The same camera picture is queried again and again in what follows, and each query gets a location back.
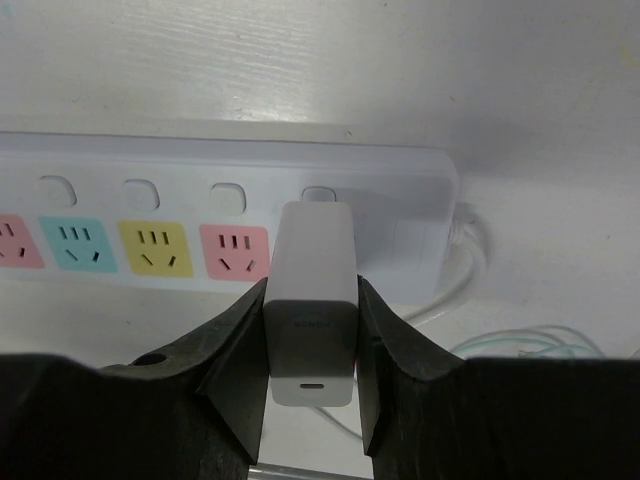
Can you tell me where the teal charging cable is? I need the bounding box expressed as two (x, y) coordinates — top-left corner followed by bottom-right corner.
(452, 324), (609, 360)

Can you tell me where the white charger block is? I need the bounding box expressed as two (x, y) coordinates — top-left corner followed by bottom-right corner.
(263, 201), (359, 407)

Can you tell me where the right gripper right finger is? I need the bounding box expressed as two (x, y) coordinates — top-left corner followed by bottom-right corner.
(357, 280), (639, 479)

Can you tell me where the white power strip cord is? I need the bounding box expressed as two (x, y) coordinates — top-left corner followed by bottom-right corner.
(314, 202), (489, 436)

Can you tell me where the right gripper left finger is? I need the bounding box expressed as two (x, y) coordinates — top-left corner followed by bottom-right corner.
(1, 282), (266, 479)

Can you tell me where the white colourful power strip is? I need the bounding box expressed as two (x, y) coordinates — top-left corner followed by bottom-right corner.
(1, 133), (459, 306)

